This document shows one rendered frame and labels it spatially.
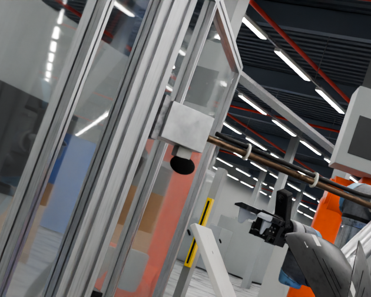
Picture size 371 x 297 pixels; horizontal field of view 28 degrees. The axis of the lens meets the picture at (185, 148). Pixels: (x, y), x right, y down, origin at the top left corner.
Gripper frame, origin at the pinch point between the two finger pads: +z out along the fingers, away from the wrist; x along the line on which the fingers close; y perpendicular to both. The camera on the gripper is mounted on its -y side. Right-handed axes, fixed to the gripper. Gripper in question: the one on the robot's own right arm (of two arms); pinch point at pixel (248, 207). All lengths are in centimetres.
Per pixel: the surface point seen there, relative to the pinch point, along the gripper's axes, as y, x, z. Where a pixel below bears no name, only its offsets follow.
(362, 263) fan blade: -3, -65, 39
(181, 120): -13, -36, 69
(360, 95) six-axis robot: -97, 202, -295
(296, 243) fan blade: 0.8, -38.9, 25.2
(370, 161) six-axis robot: -55, 179, -310
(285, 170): -13, -43, 44
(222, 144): -12, -38, 58
